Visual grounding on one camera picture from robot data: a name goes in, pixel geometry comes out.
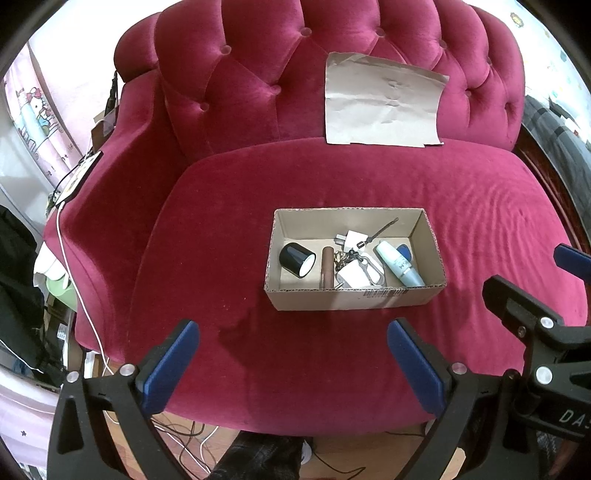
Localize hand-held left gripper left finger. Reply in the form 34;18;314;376
47;320;200;480

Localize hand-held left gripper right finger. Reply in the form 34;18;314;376
387;318;532;480

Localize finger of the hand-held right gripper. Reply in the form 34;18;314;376
481;274;591;391
553;244;591;278

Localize light blue tube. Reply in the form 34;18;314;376
375;241;426;288

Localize white charger block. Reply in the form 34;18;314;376
336;262;376;290

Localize brown cardboard box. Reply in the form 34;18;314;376
264;208;448;312

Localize metal carabiner keychain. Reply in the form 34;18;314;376
335;249;386;287

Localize brown tube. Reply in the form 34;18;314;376
321;247;336;289

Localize white plug adapter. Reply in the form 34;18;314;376
333;229;370;253

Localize black lanyard strap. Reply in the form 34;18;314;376
365;218;399;246

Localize black cylindrical jar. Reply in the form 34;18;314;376
279;242;317;279

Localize grey blanket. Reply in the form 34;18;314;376
522;95;591;241

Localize light green plastic item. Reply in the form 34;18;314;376
44;271;75;302

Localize pink star-print cloth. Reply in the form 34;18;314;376
0;369;62;464

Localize black cloth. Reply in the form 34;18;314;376
0;205;65;385

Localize red velvet sofa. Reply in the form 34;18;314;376
44;0;587;425

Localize printed phone case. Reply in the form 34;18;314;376
55;152;103;206

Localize brown paper sheet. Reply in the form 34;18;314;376
324;52;450;148

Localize brown carton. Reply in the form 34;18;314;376
91;117;116;147

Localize black stand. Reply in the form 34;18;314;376
105;71;122;121

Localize cartoon print curtain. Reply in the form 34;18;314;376
2;44;95;188

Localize black floor cable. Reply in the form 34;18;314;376
152;410;243;480

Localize white cable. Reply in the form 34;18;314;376
54;200;114;376

